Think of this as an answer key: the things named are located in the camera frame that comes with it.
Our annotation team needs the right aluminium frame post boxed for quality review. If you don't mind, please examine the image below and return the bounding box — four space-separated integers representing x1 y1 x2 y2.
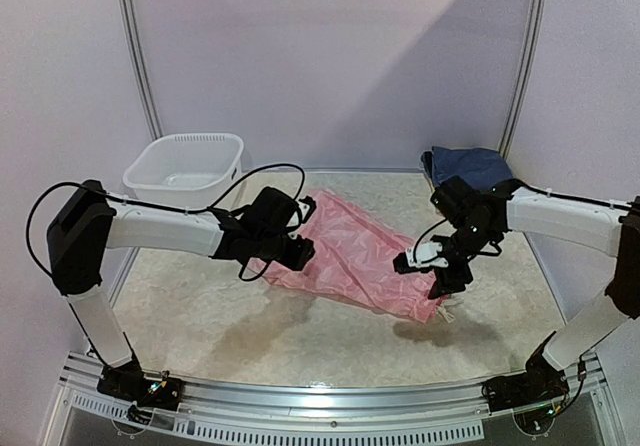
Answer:
498 0 545 159

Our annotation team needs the navy blue tank top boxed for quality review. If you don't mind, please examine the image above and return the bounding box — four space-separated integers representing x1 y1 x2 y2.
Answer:
421 146 514 190

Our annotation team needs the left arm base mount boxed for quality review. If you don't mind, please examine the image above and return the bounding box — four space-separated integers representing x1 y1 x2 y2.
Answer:
97 356 185 411

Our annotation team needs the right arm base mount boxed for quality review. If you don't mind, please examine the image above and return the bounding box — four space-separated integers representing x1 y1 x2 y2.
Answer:
481 354 586 417

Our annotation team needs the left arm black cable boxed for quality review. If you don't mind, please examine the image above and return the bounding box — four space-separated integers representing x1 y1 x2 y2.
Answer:
27 163 307 282

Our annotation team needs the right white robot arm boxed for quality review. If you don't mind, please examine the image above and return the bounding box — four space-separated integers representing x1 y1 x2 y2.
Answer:
407 176 639 402

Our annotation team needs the pink garment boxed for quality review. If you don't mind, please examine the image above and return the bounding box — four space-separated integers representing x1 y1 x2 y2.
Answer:
248 190 443 324

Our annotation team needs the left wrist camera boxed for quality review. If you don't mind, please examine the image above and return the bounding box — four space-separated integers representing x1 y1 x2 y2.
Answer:
296 195 317 225

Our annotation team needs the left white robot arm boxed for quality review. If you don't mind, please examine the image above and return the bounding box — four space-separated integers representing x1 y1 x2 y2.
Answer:
39 180 317 400

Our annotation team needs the aluminium front rail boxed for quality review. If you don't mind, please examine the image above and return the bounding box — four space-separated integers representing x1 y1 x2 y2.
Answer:
45 353 624 445

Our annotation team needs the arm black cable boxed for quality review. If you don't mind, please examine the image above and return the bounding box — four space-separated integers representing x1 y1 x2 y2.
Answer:
412 218 504 267
27 163 307 282

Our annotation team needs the white plastic laundry basket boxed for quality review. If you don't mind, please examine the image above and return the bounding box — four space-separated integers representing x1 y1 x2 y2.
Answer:
123 133 244 209

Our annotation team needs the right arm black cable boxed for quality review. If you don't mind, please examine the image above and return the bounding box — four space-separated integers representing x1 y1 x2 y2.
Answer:
412 218 504 267

